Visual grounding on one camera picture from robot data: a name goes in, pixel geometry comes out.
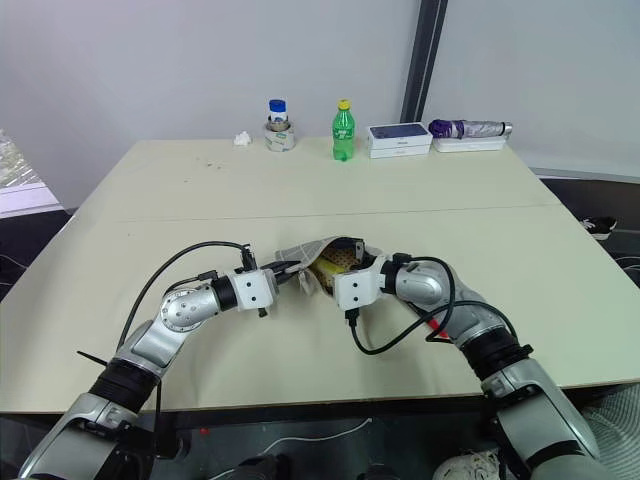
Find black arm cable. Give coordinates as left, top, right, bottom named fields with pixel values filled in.
left=343, top=255, right=522, bottom=358
left=117, top=241, right=254, bottom=352

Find small blue-capped bottle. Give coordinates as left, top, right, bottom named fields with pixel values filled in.
left=267, top=98, right=291, bottom=131

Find folded purple umbrella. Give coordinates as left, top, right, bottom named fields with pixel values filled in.
left=427, top=118, right=514, bottom=140

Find silver foil sheet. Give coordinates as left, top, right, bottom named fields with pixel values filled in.
left=0, top=128, right=39, bottom=189

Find black and white shoe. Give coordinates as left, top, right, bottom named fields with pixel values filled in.
left=579, top=215, right=619, bottom=242

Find dark grey wall post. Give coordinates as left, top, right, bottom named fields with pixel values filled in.
left=399, top=0, right=449, bottom=132

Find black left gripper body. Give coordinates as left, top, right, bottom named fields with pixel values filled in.
left=261, top=260, right=291, bottom=292

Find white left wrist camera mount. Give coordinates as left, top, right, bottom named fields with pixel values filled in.
left=230, top=268, right=281, bottom=315

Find grey grid fabric pouch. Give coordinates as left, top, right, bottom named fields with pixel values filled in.
left=274, top=233, right=384, bottom=300

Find white rounded mesh shape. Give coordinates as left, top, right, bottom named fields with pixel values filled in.
left=431, top=448, right=507, bottom=480

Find white board panel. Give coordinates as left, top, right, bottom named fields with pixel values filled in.
left=0, top=179, right=64, bottom=219

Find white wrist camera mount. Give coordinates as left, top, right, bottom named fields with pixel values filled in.
left=230, top=268, right=281, bottom=315
left=331, top=253, right=390, bottom=312

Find white tape roll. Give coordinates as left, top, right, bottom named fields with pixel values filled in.
left=263, top=118, right=297, bottom=153

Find dark rounded shape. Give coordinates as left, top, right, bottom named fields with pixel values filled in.
left=233, top=452, right=302, bottom=480

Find thin white floor cable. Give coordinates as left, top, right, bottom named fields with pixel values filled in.
left=259, top=418, right=374, bottom=454

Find long white box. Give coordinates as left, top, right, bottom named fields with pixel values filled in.
left=431, top=135, right=508, bottom=154

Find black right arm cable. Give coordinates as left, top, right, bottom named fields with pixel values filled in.
left=343, top=255, right=522, bottom=358

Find grey striped fabric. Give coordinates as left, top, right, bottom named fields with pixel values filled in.
left=581, top=381, right=640, bottom=480

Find green soda bottle yellow cap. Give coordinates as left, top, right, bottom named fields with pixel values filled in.
left=330, top=98, right=356, bottom=163

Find flat white box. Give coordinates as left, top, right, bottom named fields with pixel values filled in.
left=369, top=144, right=433, bottom=161

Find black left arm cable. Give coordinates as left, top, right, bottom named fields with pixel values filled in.
left=117, top=241, right=254, bottom=352

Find white box with dark lid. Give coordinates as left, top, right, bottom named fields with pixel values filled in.
left=367, top=122, right=435, bottom=151

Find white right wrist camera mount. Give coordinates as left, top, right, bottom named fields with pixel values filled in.
left=331, top=253, right=390, bottom=312

